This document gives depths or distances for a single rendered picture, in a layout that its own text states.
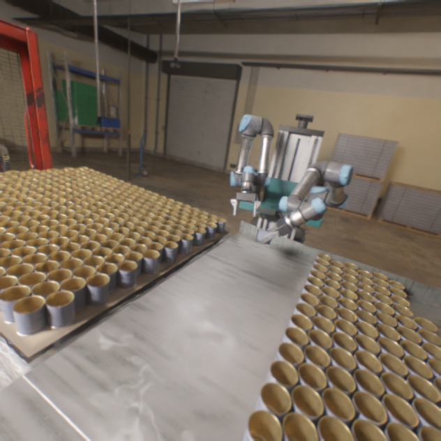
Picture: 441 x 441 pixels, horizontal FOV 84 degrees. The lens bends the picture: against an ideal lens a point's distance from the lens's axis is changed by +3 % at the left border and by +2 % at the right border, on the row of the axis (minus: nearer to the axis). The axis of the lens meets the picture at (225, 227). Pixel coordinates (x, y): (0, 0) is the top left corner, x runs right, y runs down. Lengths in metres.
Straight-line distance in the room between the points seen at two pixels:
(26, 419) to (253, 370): 0.52
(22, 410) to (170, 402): 0.30
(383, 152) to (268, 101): 4.41
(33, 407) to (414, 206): 7.79
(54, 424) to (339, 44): 9.87
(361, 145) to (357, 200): 1.47
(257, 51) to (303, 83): 2.03
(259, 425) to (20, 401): 0.51
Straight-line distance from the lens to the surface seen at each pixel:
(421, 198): 7.89
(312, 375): 0.78
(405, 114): 9.43
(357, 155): 7.67
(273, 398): 0.72
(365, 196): 7.79
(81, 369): 0.79
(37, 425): 0.74
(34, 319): 0.86
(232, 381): 0.76
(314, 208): 1.17
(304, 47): 10.07
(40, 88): 2.37
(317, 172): 1.55
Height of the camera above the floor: 1.68
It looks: 22 degrees down
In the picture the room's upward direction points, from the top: 10 degrees clockwise
